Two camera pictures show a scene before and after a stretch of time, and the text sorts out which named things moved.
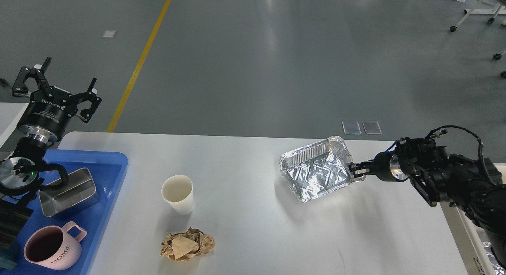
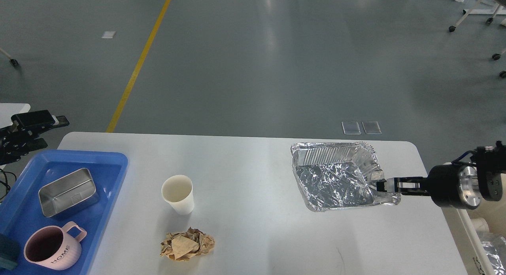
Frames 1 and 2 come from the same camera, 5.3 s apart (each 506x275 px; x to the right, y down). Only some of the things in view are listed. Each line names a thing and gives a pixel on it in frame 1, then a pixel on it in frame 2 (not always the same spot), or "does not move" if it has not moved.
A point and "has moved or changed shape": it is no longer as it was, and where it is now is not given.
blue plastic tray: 109,168 does not move
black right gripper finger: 358,170 → 407,191
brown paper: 183,246 does not move
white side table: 10,114 does not move
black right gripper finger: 365,165 → 404,183
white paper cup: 178,190 does not move
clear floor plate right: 372,127 does not move
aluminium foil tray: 318,168 has moved or changed shape
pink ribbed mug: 52,247 does not move
